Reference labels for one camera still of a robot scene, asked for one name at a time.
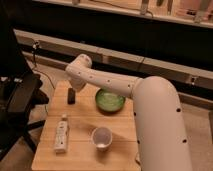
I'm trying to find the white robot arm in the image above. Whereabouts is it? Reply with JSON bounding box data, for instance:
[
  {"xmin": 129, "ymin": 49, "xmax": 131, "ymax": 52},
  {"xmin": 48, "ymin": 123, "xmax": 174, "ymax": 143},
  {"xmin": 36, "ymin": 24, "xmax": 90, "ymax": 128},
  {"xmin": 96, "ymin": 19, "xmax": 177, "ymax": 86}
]
[{"xmin": 66, "ymin": 54, "xmax": 192, "ymax": 171}]

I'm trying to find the green bowl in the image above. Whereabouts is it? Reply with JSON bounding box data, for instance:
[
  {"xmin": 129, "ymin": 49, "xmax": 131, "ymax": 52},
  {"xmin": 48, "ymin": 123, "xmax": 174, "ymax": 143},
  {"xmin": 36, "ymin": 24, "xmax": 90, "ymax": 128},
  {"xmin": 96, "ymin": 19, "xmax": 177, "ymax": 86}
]
[{"xmin": 95, "ymin": 89, "xmax": 126, "ymax": 112}]

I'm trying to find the wooden table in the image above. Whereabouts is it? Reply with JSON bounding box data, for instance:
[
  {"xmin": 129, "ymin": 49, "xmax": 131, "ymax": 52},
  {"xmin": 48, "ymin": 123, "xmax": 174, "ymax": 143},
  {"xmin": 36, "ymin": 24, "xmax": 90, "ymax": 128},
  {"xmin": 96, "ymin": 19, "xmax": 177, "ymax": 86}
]
[{"xmin": 32, "ymin": 81, "xmax": 140, "ymax": 171}]

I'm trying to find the white plastic cup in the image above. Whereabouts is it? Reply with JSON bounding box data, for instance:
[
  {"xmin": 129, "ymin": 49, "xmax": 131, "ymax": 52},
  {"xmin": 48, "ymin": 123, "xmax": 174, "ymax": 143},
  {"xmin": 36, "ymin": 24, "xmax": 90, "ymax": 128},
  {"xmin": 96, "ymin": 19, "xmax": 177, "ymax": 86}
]
[{"xmin": 91, "ymin": 127, "xmax": 113, "ymax": 151}]

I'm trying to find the black office chair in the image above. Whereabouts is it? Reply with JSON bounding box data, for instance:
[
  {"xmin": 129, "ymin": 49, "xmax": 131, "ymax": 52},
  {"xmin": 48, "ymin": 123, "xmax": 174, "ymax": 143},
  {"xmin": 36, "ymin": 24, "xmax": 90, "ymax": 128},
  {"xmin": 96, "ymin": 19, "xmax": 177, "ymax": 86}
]
[{"xmin": 0, "ymin": 9, "xmax": 49, "ymax": 162}]

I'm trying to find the black cable with plug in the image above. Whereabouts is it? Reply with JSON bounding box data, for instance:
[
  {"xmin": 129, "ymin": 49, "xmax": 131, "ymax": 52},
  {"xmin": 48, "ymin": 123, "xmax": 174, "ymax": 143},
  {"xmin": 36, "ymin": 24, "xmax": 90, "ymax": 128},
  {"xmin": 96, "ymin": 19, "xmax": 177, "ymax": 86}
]
[{"xmin": 31, "ymin": 40, "xmax": 57, "ymax": 90}]

